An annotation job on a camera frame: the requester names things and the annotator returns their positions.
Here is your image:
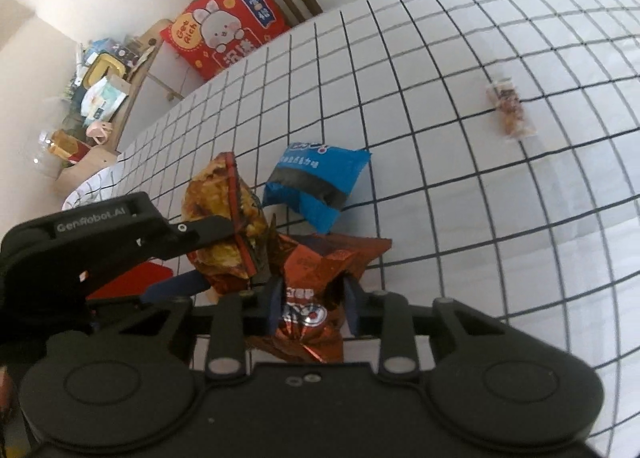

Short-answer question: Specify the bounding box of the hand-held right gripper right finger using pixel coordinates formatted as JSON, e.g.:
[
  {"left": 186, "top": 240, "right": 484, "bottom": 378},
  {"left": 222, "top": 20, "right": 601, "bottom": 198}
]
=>
[{"left": 342, "top": 275, "right": 506, "bottom": 375}]

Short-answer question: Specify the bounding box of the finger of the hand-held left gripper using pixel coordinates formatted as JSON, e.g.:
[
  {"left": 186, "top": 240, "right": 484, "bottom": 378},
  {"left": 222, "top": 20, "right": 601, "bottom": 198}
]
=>
[
  {"left": 170, "top": 215, "right": 257, "bottom": 259},
  {"left": 143, "top": 271, "right": 211, "bottom": 307}
]

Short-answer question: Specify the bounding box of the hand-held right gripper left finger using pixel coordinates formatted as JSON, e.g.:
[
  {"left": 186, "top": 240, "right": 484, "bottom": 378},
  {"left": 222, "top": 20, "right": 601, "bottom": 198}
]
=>
[{"left": 90, "top": 280, "right": 284, "bottom": 380}]

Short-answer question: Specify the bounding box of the golden chips bag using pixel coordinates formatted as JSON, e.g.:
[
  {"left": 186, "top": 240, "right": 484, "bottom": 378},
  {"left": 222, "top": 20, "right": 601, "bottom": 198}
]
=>
[{"left": 181, "top": 152, "right": 274, "bottom": 295}]

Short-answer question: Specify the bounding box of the red cardboard box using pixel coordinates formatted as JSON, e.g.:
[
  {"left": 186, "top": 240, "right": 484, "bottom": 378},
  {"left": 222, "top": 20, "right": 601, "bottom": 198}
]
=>
[{"left": 87, "top": 261, "right": 171, "bottom": 301}]

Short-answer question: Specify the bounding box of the red-brown foil snack bag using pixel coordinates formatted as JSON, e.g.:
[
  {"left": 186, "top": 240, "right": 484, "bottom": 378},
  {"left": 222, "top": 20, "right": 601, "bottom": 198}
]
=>
[{"left": 245, "top": 232, "right": 394, "bottom": 364}]

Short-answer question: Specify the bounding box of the clear glass dome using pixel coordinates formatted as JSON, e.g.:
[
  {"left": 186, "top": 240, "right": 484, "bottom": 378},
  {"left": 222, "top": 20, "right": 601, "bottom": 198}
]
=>
[{"left": 32, "top": 130, "right": 77, "bottom": 179}]

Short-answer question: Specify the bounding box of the orange drink bottle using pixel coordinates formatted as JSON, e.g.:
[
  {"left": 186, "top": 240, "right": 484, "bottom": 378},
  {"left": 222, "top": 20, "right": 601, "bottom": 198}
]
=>
[{"left": 49, "top": 130, "right": 91, "bottom": 164}]

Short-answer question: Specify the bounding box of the blue snack packet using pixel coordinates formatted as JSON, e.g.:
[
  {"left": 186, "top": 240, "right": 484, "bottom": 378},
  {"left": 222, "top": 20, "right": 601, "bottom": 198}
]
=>
[{"left": 262, "top": 141, "right": 372, "bottom": 234}]

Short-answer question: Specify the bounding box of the pink cup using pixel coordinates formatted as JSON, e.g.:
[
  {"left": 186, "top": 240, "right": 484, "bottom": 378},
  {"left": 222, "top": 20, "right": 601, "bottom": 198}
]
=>
[{"left": 84, "top": 121, "right": 112, "bottom": 145}]

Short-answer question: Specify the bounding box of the checkered tablecloth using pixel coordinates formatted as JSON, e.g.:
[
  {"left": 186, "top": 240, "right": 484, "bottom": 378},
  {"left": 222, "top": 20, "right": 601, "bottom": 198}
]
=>
[{"left": 62, "top": 0, "right": 640, "bottom": 456}]

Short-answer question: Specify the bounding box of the wooden side shelf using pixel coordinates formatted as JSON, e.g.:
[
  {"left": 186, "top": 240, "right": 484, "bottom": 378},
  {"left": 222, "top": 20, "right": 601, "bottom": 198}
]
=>
[{"left": 54, "top": 19, "right": 187, "bottom": 195}]

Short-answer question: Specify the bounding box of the white tissue pack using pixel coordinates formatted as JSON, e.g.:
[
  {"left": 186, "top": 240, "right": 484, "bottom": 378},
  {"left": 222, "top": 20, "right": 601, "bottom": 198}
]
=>
[{"left": 79, "top": 76, "right": 130, "bottom": 119}]

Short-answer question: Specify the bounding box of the yellow green storage box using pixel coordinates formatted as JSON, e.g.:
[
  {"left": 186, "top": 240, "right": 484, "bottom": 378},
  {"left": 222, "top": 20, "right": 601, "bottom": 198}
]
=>
[{"left": 82, "top": 53, "right": 132, "bottom": 89}]

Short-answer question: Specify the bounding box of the red rabbit cushion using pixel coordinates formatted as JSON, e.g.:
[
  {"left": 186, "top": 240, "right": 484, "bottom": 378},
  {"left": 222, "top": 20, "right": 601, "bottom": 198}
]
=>
[{"left": 159, "top": 0, "right": 291, "bottom": 81}]

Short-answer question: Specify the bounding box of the small brown candy packet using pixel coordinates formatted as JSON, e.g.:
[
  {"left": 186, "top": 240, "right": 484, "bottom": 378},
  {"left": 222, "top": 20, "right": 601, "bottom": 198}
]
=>
[{"left": 485, "top": 78, "right": 536, "bottom": 140}]

